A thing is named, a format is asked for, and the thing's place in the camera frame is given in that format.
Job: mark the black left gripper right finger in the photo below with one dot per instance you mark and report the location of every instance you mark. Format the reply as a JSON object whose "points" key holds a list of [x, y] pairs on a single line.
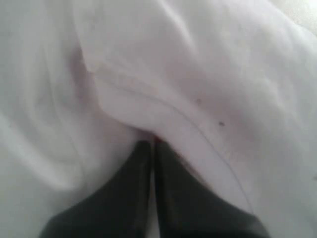
{"points": [[187, 209]]}

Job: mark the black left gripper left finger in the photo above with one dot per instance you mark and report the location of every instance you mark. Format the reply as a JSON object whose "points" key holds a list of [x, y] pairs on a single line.
{"points": [[119, 209]]}

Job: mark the white t-shirt red logo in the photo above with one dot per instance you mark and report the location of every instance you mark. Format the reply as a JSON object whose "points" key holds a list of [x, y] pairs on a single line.
{"points": [[231, 84]]}

